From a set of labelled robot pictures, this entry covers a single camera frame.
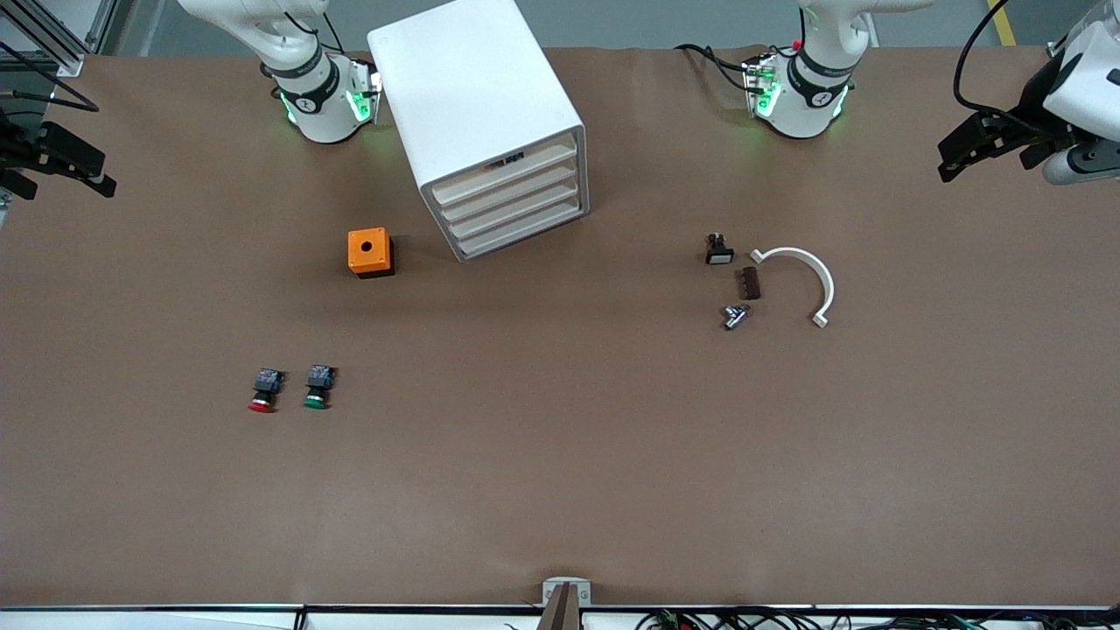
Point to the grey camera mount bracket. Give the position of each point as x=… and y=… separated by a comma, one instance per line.
x=566, y=604

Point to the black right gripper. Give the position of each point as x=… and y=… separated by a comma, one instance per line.
x=12, y=150

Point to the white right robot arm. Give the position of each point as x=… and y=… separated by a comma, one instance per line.
x=315, y=105

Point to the dark brown block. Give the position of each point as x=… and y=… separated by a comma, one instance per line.
x=749, y=283

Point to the white table edge rail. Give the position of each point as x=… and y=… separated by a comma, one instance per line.
x=175, y=619

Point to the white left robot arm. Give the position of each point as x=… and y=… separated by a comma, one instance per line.
x=805, y=96

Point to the chrome metal fitting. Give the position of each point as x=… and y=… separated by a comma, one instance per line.
x=735, y=317

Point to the aluminium frame profile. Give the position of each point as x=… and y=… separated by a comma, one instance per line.
x=44, y=61

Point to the orange box with round hole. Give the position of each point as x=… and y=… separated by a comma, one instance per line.
x=367, y=248

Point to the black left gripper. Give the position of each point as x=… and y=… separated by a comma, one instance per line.
x=1022, y=122

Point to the green push button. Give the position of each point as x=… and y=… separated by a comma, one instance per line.
x=319, y=378

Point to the black switch with white cap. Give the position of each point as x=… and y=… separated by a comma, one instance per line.
x=719, y=255

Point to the red push button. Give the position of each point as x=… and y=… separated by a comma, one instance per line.
x=267, y=381

